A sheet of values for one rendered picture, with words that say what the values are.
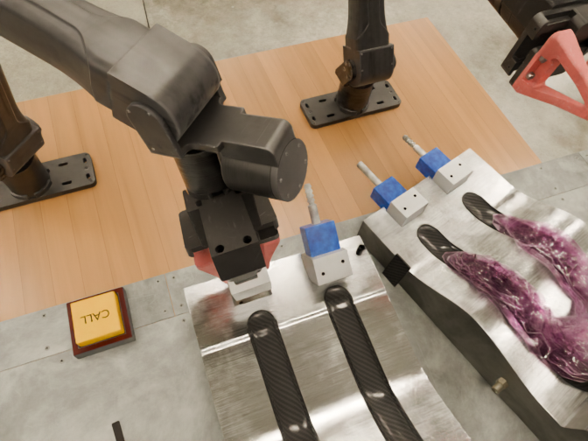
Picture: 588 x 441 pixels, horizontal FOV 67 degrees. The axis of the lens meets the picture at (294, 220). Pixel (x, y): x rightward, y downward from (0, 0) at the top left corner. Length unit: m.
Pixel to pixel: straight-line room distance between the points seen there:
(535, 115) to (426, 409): 1.92
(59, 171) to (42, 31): 0.47
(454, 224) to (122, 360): 0.54
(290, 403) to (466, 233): 0.38
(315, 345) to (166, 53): 0.39
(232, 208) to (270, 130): 0.09
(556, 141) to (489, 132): 1.35
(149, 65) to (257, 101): 0.55
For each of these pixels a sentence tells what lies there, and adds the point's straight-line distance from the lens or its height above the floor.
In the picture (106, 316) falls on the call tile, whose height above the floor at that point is 0.84.
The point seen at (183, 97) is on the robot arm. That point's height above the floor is 1.19.
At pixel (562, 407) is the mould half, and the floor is 0.87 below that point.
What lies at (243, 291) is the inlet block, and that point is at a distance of 0.55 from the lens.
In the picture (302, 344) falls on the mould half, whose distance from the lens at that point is 0.60.
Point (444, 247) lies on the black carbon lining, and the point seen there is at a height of 0.85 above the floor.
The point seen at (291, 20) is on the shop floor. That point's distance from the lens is 2.45.
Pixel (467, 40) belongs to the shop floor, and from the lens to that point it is 2.60.
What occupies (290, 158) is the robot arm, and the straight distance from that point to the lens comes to 0.39.
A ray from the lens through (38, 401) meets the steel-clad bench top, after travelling 0.73.
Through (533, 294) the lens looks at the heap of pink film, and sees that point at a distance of 0.70.
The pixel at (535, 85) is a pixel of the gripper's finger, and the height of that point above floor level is 1.17.
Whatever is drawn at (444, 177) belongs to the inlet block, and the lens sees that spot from 0.78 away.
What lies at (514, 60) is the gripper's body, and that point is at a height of 1.18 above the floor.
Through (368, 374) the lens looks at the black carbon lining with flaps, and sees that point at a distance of 0.61.
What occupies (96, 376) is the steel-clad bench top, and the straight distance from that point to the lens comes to 0.71.
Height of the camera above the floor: 1.46
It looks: 61 degrees down
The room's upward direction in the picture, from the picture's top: 10 degrees clockwise
